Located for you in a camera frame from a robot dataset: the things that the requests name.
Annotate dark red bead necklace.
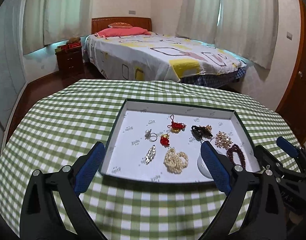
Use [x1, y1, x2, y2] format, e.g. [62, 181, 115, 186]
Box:
[226, 143, 247, 169]

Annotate white jade bangle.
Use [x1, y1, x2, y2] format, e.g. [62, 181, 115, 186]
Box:
[197, 145, 228, 181]

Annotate large pearl gold brooch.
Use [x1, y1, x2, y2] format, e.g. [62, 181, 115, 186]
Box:
[215, 131, 233, 150]

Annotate small pearl bracelet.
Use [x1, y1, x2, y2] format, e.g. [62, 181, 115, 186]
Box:
[163, 147, 189, 175]

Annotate silver rhinestone brooch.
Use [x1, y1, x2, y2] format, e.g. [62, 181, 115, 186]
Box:
[145, 145, 156, 165]

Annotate red knot gold charm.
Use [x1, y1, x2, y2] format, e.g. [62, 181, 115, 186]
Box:
[167, 114, 186, 133]

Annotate red flower gold ornament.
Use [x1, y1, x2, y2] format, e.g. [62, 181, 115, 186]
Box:
[160, 133, 170, 147]

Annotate silver ring with stones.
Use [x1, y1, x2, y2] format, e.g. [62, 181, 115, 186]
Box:
[144, 128, 159, 143]

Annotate green jewelry tray box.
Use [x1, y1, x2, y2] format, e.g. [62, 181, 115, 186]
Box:
[99, 99, 260, 184]

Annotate brown wooden door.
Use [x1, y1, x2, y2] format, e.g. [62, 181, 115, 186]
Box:
[276, 0, 306, 145]

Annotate glass wardrobe door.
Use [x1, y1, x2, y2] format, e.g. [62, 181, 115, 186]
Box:
[0, 0, 29, 131]

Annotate bed with patterned sheet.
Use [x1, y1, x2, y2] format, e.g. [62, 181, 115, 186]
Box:
[83, 33, 251, 88]

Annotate dark wooden nightstand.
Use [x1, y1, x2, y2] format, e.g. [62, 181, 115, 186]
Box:
[55, 45, 84, 78]

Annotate right white curtain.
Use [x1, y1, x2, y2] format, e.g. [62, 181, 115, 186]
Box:
[176, 0, 278, 69]

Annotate white curtain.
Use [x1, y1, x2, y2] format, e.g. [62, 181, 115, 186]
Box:
[22, 0, 92, 55]
[176, 0, 278, 69]

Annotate red items on nightstand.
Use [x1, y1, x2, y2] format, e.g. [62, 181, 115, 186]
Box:
[55, 37, 81, 53]

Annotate wooden headboard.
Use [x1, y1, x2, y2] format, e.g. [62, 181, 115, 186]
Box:
[91, 17, 152, 34]

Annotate left white curtain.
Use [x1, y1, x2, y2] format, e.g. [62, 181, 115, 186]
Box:
[22, 0, 92, 55]

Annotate orange small pillow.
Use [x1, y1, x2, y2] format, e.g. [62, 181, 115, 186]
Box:
[108, 22, 133, 29]

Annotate pink pillow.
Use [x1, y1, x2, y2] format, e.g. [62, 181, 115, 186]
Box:
[95, 27, 151, 38]

